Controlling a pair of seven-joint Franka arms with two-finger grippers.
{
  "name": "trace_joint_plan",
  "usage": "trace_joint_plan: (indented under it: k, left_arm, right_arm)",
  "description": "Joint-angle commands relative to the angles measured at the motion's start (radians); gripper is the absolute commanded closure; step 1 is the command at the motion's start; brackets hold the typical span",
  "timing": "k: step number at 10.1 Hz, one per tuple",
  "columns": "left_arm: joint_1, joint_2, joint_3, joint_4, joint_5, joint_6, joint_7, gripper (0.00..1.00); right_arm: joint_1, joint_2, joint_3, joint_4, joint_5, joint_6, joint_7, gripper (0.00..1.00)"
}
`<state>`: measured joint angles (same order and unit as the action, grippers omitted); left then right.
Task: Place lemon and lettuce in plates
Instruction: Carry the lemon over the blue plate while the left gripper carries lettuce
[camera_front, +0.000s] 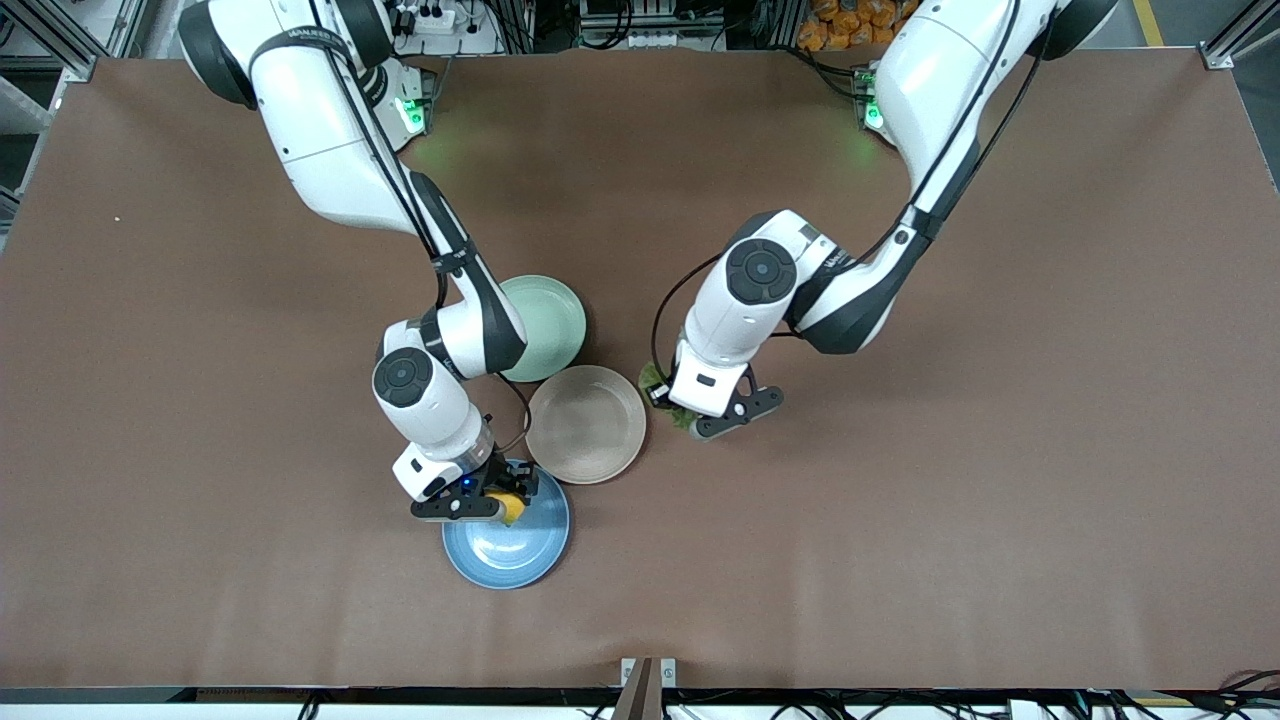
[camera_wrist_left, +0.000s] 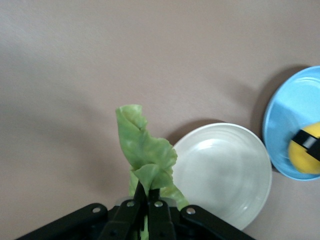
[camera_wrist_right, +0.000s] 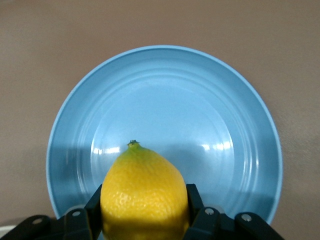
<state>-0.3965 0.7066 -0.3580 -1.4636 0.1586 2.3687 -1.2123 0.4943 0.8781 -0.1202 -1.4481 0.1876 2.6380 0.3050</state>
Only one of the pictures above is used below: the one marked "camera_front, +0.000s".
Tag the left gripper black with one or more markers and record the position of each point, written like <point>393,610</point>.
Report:
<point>661,394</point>

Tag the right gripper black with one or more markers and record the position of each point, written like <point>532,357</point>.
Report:
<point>507,477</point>

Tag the yellow lemon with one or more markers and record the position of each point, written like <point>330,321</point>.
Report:
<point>512,511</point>

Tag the green lettuce leaf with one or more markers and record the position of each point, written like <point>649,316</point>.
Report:
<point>655,378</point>

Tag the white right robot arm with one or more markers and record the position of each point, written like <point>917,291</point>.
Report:
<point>320,130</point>

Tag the blue round plate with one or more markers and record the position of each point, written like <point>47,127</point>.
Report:
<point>510,555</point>

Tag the beige round plate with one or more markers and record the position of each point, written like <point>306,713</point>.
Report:
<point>585,425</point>

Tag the pale green round plate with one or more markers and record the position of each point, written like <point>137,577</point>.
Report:
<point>550,325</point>

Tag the large table cover mat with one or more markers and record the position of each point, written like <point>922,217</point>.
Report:
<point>1000,500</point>

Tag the dark equipment shelf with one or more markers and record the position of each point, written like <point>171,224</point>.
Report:
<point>650,25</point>

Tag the pile of orange fruits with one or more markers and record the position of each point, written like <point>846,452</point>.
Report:
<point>840,25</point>

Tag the white power strip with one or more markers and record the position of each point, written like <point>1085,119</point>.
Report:
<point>430,15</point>

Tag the metal bracket with post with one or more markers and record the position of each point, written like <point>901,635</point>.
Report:
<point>648,690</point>

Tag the black table edge rail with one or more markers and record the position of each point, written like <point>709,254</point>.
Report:
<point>300,695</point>

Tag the aluminium frame profile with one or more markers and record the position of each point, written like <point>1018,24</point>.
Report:
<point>1235,40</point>
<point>70,55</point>

